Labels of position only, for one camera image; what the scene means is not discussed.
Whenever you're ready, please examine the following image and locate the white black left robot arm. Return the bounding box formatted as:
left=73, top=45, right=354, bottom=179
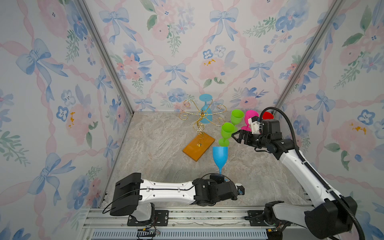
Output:
left=103, top=173, right=245, bottom=221

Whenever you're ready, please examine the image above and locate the pink wine glass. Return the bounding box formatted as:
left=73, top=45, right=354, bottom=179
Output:
left=241, top=110, right=259, bottom=132

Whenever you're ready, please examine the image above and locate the red wine glass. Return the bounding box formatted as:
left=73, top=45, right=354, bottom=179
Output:
left=262, top=112, right=274, bottom=120

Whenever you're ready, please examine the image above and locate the blue wine glass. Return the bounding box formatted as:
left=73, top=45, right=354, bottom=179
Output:
left=213, top=147, right=229, bottom=174
left=199, top=94, right=213, bottom=124

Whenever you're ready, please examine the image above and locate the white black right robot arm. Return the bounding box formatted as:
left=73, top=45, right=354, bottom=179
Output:
left=232, top=120, right=358, bottom=239

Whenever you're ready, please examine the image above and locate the aluminium rail base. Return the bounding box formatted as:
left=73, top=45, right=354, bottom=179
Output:
left=78, top=206, right=315, bottom=240

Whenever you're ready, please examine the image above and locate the green wine glass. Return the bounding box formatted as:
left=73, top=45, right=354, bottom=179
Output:
left=231, top=110, right=245, bottom=126
left=219, top=123, right=235, bottom=147

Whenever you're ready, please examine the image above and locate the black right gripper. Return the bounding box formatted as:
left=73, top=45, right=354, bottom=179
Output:
left=231, top=130, right=269, bottom=150

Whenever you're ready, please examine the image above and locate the aluminium corner post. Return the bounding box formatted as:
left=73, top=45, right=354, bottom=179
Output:
left=74, top=0, right=134, bottom=117
left=275, top=0, right=345, bottom=110

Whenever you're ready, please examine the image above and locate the aluminium corner post right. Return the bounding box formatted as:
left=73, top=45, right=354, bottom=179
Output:
left=275, top=0, right=345, bottom=110

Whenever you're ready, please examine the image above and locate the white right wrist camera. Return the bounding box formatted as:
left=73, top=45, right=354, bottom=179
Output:
left=249, top=117, right=261, bottom=134

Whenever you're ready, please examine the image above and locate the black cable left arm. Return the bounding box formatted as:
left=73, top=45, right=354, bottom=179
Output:
left=101, top=172, right=235, bottom=215

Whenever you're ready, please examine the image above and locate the aluminium corner post left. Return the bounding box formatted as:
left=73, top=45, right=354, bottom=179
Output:
left=74, top=0, right=134, bottom=117

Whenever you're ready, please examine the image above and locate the gold wire rack wooden base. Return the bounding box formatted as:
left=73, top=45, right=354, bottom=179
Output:
left=179, top=99, right=227, bottom=162

